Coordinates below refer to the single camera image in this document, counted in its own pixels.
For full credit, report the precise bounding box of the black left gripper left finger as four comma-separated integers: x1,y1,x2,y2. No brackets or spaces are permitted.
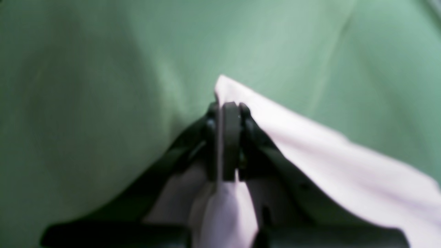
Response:
40,102,219,248

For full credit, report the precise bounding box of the green table cloth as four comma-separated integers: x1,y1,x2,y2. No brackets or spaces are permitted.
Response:
1,0,441,248

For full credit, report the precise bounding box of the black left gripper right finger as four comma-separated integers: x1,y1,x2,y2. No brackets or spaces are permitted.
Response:
227,102,410,248

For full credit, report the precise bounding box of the pink t-shirt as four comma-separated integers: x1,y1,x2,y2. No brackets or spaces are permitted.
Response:
143,75,441,248

